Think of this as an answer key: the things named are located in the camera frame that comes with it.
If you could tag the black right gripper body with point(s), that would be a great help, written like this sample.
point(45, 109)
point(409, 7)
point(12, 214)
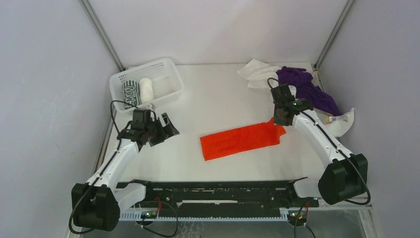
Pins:
point(276, 106)

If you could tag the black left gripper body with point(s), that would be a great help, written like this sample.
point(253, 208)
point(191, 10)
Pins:
point(155, 123)

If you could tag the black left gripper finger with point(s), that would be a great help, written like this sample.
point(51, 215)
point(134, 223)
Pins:
point(158, 137)
point(169, 129)

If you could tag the orange towel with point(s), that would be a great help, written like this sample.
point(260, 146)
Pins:
point(242, 139)

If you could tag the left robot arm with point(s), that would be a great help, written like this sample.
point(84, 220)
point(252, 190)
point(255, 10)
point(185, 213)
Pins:
point(96, 204)

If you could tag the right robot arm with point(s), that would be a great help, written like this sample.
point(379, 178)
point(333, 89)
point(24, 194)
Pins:
point(345, 173)

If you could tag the purple towel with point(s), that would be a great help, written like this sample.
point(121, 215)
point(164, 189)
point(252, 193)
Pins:
point(305, 89)

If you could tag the rolled white towel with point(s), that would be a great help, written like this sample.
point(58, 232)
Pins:
point(146, 90)

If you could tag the grey yellow patterned towel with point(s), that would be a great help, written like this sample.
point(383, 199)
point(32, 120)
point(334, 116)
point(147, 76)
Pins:
point(324, 116)

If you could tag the small white towel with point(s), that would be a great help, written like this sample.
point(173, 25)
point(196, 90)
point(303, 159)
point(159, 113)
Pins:
point(257, 73)

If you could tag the white plastic basket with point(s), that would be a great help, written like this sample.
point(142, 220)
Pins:
point(167, 84)

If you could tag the large white towel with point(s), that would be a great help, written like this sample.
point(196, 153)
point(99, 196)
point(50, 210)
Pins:
point(341, 123)

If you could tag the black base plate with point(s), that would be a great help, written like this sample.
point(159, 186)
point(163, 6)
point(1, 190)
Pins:
point(221, 197)

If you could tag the aluminium corner post right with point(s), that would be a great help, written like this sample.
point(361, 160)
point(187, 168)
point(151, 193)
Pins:
point(334, 33)

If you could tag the aluminium corner post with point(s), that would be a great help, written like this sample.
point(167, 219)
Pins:
point(334, 33)
point(101, 32)

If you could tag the white slotted cable duct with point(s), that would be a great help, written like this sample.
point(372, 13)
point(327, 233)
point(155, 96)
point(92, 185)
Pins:
point(183, 216)

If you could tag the aluminium corner post left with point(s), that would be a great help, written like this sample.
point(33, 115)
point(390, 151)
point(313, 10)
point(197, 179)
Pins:
point(101, 32)

